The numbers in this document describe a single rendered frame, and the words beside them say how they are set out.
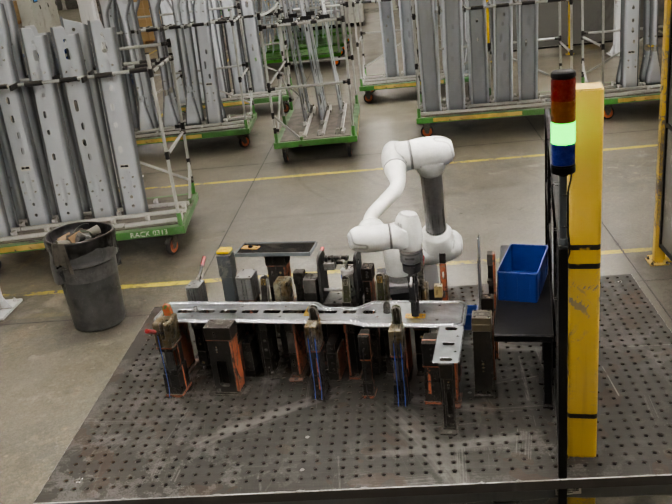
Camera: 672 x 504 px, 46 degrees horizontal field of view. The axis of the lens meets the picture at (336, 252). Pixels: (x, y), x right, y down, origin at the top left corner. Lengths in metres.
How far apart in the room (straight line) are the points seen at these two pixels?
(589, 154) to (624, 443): 1.12
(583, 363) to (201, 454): 1.46
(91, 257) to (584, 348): 3.84
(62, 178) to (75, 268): 1.90
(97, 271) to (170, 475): 2.93
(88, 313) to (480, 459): 3.67
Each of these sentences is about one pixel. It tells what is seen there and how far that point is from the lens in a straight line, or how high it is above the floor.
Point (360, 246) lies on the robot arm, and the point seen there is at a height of 1.36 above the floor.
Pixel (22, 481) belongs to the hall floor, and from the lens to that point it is 4.65.
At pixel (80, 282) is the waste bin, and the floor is 0.41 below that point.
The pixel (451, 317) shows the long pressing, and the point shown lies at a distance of 3.27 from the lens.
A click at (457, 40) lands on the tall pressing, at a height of 1.13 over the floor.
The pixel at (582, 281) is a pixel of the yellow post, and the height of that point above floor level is 1.38.
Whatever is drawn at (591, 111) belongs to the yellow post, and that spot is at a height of 1.93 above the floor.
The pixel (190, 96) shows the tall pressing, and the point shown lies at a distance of 10.87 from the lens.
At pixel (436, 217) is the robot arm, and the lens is 3.80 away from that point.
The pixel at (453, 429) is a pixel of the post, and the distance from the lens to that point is 3.11.
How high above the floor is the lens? 2.50
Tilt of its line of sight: 22 degrees down
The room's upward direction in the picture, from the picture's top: 7 degrees counter-clockwise
